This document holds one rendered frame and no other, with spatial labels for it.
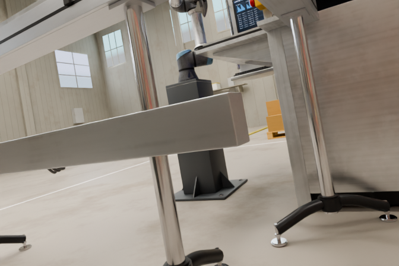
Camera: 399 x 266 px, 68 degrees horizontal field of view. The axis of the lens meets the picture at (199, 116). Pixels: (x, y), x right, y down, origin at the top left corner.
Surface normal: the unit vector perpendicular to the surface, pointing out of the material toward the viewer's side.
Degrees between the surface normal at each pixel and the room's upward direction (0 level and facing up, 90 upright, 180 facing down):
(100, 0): 90
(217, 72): 90
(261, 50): 90
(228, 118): 90
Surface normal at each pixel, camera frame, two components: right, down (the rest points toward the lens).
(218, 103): -0.49, 0.07
